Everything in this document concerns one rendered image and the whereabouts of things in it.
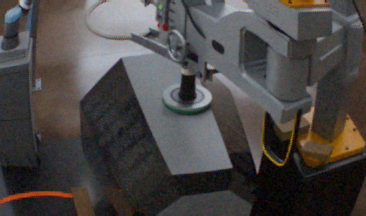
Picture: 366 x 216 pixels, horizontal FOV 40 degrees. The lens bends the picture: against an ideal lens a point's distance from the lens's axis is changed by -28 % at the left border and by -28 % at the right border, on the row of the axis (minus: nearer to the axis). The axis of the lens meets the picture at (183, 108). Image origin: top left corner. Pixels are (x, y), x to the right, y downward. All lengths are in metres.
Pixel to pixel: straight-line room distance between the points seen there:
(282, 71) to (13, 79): 1.90
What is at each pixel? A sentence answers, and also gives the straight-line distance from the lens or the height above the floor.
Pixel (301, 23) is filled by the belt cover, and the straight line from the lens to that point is 2.11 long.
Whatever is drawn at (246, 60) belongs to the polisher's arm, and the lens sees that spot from 2.52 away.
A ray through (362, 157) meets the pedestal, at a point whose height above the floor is 0.74.
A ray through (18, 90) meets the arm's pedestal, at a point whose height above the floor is 0.65.
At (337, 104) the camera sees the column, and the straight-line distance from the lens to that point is 2.99.
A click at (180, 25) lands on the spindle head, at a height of 1.31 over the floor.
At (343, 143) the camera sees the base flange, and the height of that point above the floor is 0.78.
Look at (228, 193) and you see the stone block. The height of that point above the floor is 0.79.
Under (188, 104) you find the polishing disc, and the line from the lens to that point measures 3.03.
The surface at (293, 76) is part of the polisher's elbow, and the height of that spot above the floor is 1.40.
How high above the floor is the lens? 2.50
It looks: 32 degrees down
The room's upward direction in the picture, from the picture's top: 4 degrees clockwise
